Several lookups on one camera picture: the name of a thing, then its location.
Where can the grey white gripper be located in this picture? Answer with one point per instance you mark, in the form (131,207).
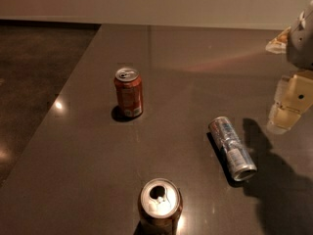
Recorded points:
(301,46)

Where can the silver blue redbull can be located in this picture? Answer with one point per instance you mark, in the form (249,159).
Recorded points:
(238,160)

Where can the red upright soda can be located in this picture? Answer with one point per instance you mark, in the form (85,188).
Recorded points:
(129,92)

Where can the opened brown soda can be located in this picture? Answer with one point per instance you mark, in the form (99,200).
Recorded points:
(160,206)

